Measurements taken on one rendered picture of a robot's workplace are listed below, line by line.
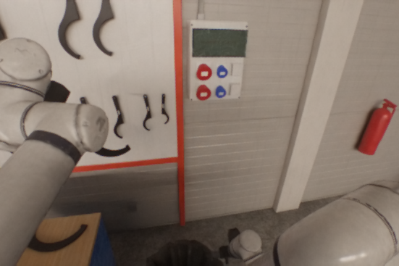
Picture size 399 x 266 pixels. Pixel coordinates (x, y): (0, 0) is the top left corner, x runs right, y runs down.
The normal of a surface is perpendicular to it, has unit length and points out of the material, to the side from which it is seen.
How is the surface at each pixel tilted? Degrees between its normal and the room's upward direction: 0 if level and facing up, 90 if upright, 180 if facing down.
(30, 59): 65
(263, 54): 90
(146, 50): 90
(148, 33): 90
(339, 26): 90
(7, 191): 34
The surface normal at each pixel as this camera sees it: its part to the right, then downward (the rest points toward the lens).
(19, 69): 0.59, -0.11
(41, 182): 0.88, -0.22
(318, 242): -0.68, -0.46
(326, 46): 0.21, 0.45
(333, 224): -0.46, -0.77
